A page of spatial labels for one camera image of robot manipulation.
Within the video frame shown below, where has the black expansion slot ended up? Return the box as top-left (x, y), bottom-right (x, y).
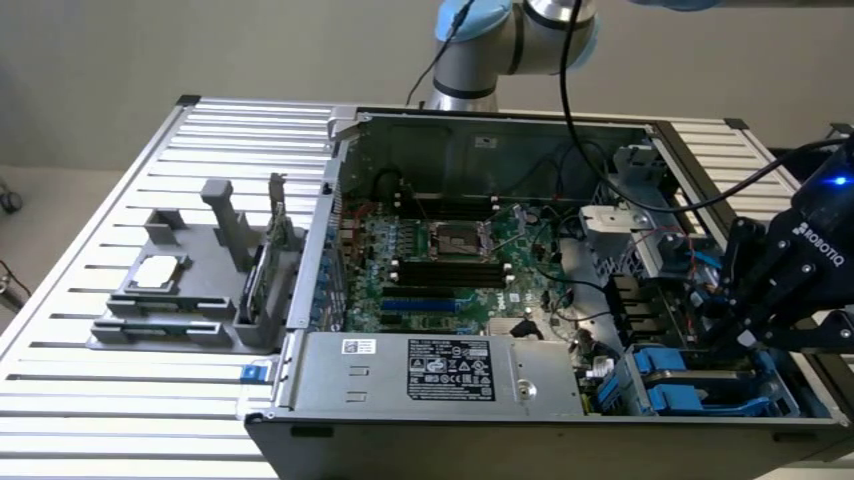
top-left (380, 285), bottom-right (463, 301)

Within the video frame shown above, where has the black RAM slot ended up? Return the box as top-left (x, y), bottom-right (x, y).
top-left (396, 269), bottom-right (507, 279)
top-left (396, 258), bottom-right (507, 268)
top-left (394, 275), bottom-right (508, 285)
top-left (396, 264), bottom-right (507, 274)

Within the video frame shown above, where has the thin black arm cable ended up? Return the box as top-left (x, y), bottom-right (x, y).
top-left (404, 0), bottom-right (483, 106)

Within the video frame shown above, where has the blue wire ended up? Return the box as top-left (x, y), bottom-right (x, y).
top-left (691, 248), bottom-right (723, 284)

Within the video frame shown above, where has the green graphics card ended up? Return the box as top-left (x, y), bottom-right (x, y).
top-left (240, 172), bottom-right (294, 321)

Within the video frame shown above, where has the silver CPU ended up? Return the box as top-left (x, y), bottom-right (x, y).
top-left (126, 253), bottom-right (193, 291)

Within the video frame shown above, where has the black fan shroud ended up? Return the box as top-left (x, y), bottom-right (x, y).
top-left (603, 273), bottom-right (675, 347)

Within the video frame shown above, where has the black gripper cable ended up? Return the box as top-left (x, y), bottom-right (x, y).
top-left (557, 0), bottom-right (854, 211)

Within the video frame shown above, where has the red wire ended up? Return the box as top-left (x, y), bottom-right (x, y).
top-left (669, 234), bottom-right (719, 274)

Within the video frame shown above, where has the blue disk carrier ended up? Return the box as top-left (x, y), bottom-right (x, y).
top-left (629, 345), bottom-right (703, 387)
top-left (647, 383), bottom-right (709, 417)

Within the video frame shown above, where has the grey stand leg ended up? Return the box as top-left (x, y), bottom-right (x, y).
top-left (0, 259), bottom-right (33, 314)

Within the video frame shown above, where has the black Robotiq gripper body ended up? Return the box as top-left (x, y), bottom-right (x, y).
top-left (745, 197), bottom-right (854, 347)

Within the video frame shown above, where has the blue expansion slot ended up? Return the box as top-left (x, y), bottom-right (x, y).
top-left (386, 297), bottom-right (463, 312)

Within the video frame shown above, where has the silver power supply unit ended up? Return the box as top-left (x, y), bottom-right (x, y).
top-left (278, 330), bottom-right (588, 419)

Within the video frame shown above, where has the open black PC case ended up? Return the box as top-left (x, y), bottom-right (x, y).
top-left (242, 105), bottom-right (854, 480)

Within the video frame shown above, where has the silver chipset heat sink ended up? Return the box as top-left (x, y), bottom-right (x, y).
top-left (487, 317), bottom-right (535, 339)

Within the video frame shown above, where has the CPU socket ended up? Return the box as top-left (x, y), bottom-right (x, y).
top-left (425, 219), bottom-right (499, 262)

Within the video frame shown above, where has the black wire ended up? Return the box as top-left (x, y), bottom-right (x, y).
top-left (556, 277), bottom-right (619, 324)

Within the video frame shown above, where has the green motherboard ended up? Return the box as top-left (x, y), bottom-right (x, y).
top-left (325, 192), bottom-right (581, 339)

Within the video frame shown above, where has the silver disk bay cage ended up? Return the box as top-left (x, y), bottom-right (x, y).
top-left (577, 202), bottom-right (675, 279)

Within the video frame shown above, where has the grey parts rack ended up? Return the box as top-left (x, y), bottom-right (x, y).
top-left (85, 178), bottom-right (309, 355)

